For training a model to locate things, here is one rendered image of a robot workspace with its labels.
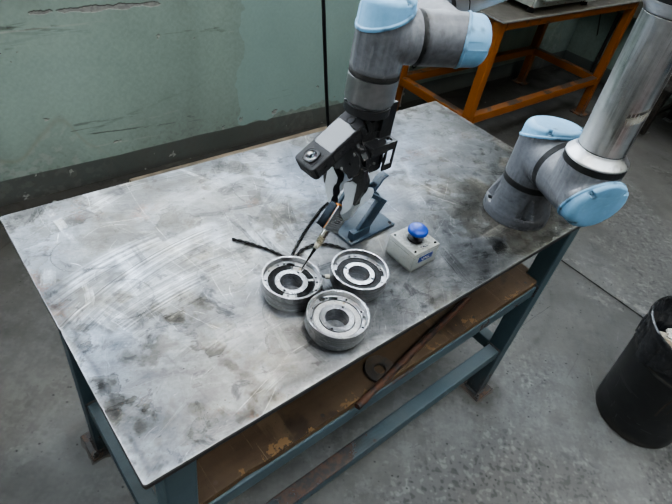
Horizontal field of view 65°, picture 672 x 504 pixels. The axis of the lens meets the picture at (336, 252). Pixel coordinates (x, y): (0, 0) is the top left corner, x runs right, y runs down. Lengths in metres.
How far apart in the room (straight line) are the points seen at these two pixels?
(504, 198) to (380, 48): 0.58
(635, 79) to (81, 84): 1.93
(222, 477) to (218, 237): 0.43
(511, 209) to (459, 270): 0.22
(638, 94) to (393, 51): 0.44
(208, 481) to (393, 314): 0.43
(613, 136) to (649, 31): 0.17
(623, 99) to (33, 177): 2.13
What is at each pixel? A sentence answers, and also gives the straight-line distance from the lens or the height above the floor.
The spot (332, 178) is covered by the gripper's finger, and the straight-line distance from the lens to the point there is 0.88.
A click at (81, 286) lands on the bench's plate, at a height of 0.80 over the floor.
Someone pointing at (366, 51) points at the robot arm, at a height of 1.22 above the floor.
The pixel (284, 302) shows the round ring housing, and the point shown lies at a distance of 0.87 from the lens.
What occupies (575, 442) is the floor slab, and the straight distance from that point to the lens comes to 1.99.
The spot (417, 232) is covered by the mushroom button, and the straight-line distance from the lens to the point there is 1.00.
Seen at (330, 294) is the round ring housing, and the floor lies 0.83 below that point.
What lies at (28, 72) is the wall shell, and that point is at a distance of 2.29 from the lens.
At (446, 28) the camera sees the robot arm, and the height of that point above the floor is 1.25.
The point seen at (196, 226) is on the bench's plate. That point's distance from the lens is 1.05.
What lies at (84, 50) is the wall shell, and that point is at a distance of 2.32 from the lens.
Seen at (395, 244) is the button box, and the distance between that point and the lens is 1.02.
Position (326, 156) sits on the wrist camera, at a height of 1.07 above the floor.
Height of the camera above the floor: 1.48
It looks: 41 degrees down
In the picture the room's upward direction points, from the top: 12 degrees clockwise
